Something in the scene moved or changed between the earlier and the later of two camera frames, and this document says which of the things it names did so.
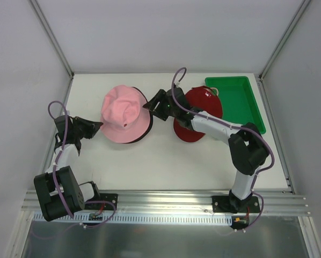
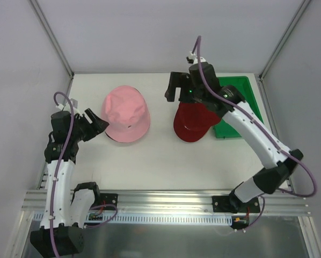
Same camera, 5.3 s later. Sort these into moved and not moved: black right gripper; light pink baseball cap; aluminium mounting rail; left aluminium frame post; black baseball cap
Moved: black baseball cap; black right gripper
Not moved: aluminium mounting rail; light pink baseball cap; left aluminium frame post
